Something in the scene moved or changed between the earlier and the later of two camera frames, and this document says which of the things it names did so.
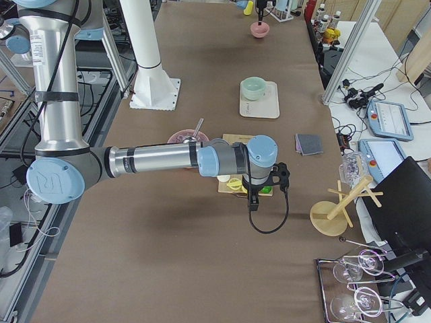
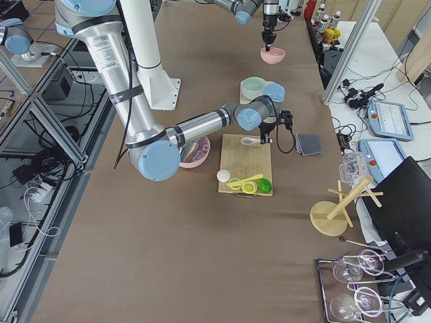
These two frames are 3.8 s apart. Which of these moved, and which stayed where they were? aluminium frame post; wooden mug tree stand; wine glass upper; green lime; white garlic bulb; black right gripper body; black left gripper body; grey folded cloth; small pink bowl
Moved: black left gripper body; black right gripper body; small pink bowl
Stayed: white garlic bulb; wooden mug tree stand; wine glass upper; grey folded cloth; green lime; aluminium frame post
